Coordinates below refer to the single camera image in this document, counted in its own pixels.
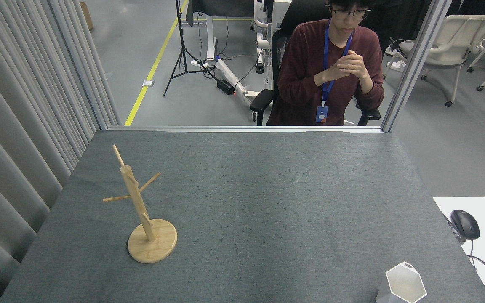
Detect person's right hand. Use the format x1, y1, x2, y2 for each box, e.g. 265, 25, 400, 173
336, 54, 357, 81

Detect person's left hand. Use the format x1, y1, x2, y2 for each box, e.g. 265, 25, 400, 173
345, 50, 372, 81

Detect white hexagonal cup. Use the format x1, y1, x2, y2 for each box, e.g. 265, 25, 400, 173
375, 261, 428, 303

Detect wooden cup rack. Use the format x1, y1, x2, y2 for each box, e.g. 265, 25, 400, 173
102, 144, 178, 264

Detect white power strip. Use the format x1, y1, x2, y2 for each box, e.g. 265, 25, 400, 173
386, 47, 407, 70

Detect seated person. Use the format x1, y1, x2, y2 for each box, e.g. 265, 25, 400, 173
266, 0, 385, 126

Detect white wheeled stand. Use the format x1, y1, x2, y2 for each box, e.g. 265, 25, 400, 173
253, 0, 292, 91

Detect black office chair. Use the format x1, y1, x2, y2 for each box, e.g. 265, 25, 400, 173
250, 0, 381, 126

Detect white office chair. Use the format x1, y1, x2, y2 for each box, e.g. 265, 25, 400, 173
384, 15, 485, 107

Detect white stand base bar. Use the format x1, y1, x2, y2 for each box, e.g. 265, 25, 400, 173
216, 58, 261, 106

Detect black cloth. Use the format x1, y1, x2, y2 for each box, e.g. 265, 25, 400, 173
186, 0, 256, 27

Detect white desk leg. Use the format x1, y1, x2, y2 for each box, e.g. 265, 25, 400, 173
190, 15, 219, 69

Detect grey felt table cover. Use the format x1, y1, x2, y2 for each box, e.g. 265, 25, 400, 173
0, 130, 485, 303

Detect black tripod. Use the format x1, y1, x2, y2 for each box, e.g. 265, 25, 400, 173
163, 0, 218, 97

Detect black computer mouse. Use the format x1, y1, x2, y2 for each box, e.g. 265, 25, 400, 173
450, 209, 480, 241

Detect cardboard box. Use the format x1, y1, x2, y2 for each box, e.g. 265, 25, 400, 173
79, 2, 94, 32

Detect grey curtain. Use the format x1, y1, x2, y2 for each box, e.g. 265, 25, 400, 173
0, 0, 122, 303

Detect blue lanyard with badge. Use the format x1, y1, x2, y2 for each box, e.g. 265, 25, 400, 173
315, 19, 354, 123

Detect silver post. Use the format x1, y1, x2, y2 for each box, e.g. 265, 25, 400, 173
381, 0, 453, 133

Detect silver table rail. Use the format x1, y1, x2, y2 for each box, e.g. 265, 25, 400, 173
107, 125, 383, 134

